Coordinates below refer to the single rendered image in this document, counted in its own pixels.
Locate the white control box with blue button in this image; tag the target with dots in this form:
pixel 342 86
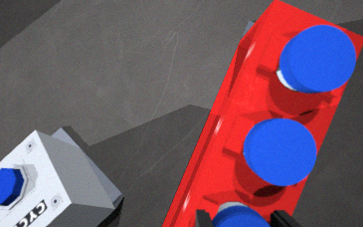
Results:
pixel 50 181

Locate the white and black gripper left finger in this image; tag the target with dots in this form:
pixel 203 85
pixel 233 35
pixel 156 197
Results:
pixel 203 218

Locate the blue round cap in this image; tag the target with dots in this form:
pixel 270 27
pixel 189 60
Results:
pixel 280 151
pixel 239 216
pixel 319 59

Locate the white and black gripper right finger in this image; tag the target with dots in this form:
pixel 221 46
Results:
pixel 280 218

